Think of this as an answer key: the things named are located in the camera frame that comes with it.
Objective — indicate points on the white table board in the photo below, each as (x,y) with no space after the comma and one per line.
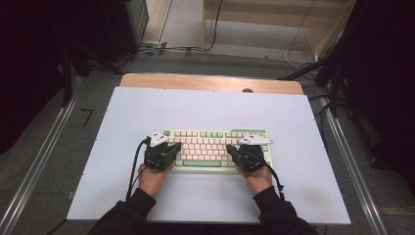
(202,107)

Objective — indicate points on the dark table grommet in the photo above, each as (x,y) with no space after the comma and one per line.
(248,90)

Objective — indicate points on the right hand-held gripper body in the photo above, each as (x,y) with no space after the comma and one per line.
(249,160)

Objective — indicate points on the aluminium floor rail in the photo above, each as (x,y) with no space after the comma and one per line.
(359,176)
(36,169)

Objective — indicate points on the person's right hand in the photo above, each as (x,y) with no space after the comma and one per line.
(259,181)

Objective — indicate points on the dark curtain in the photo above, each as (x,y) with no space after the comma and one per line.
(385,81)
(29,65)

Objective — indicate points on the person's left hand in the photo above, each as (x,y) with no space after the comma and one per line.
(153,181)

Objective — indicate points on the black metal stand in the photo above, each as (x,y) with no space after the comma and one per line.
(67,81)
(332,84)

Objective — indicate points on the dark cabinet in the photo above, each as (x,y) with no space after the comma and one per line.
(125,26)

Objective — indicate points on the light wooden shelf unit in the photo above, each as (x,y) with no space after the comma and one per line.
(261,14)

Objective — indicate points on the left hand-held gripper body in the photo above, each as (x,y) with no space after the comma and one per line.
(158,156)

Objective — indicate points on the green and pink keyboard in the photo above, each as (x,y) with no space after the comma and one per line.
(205,150)

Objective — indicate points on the wooden table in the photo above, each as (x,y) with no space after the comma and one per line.
(195,82)

